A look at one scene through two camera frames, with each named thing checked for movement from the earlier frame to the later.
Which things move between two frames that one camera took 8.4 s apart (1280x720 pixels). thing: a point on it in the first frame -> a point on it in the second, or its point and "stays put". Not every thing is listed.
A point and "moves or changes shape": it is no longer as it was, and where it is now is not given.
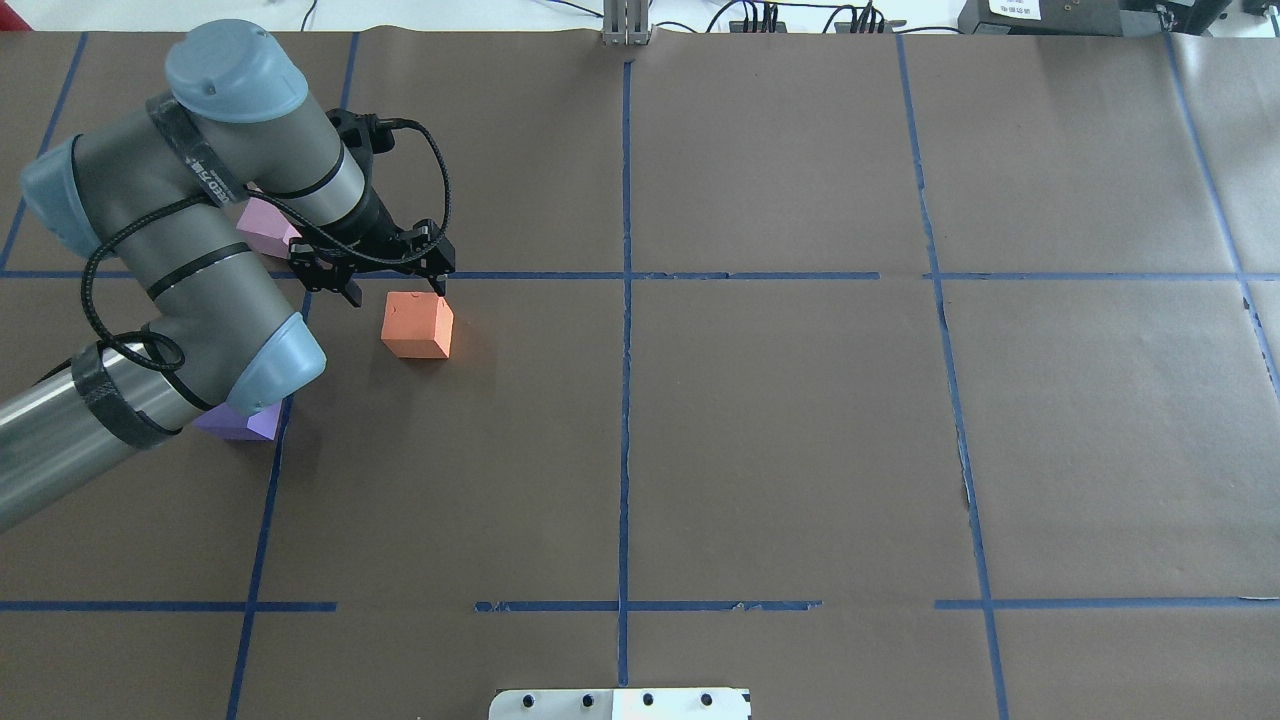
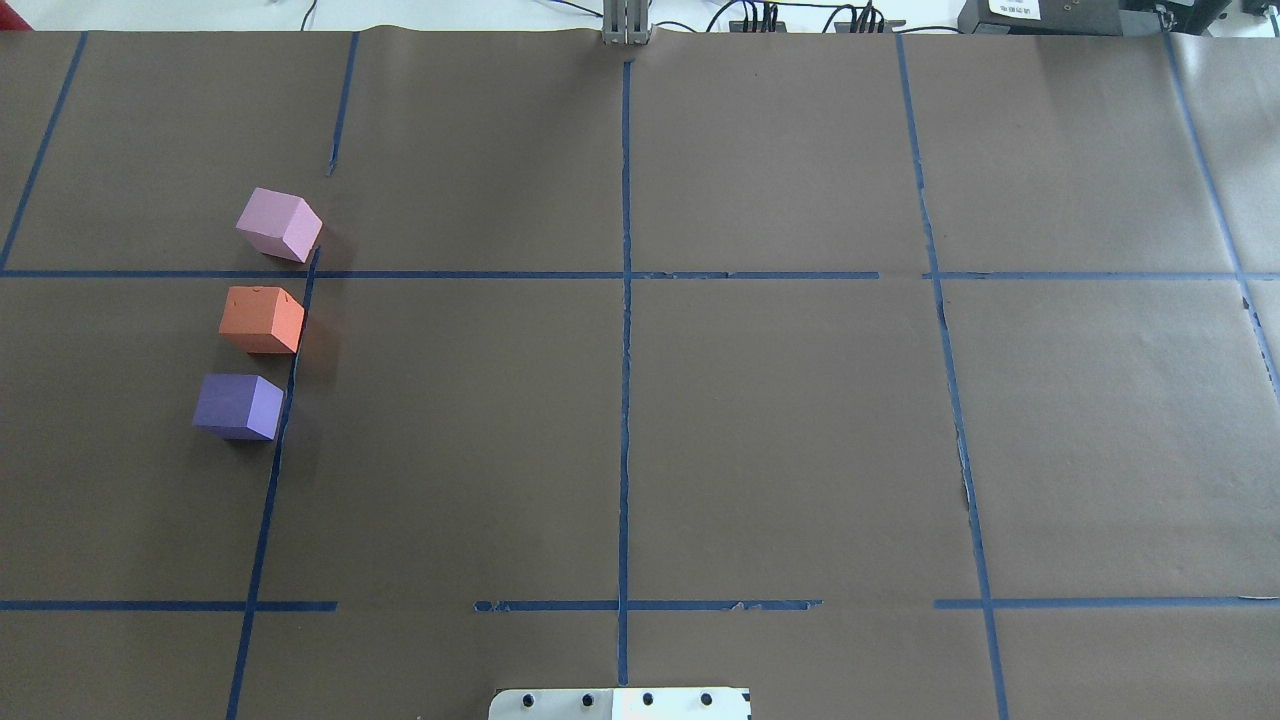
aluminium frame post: (626, 22) stays put
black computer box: (1040, 17) stays put
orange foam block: (417, 325) moves or changes shape
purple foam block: (229, 422) stays put
